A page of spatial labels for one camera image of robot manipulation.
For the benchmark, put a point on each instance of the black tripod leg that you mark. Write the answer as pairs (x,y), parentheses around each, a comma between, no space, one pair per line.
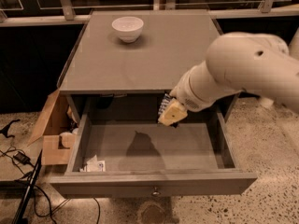
(29,187)

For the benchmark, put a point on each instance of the open grey top drawer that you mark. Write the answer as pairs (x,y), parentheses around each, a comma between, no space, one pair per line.
(195,158)

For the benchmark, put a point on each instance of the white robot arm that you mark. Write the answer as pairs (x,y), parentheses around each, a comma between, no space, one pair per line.
(236,62)

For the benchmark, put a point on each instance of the white ceramic bowl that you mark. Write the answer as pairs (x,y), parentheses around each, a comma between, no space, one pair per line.
(128,29)

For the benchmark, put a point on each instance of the metal window railing frame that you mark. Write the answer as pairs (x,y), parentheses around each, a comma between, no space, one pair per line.
(56,12)

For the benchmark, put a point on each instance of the brown cardboard box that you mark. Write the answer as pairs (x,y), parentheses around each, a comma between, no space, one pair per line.
(53,128)

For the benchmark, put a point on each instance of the black clip on floor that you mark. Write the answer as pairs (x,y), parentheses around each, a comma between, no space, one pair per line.
(4,131)

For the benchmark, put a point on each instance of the black power adapter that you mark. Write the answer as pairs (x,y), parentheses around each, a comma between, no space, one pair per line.
(22,158)

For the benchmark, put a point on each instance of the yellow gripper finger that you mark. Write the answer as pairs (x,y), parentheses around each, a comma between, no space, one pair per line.
(174,113)

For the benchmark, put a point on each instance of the small metal drawer knob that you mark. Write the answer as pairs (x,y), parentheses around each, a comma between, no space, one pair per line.
(156,192)

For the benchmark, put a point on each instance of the crumpled white paper packet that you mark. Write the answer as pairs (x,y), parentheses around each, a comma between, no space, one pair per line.
(93,165)

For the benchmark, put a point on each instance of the dark blue rxbar wrapper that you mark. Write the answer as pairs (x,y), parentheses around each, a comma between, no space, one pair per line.
(164,103)

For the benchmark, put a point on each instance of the grey cabinet with glass top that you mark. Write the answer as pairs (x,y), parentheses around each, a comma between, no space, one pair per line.
(172,41)

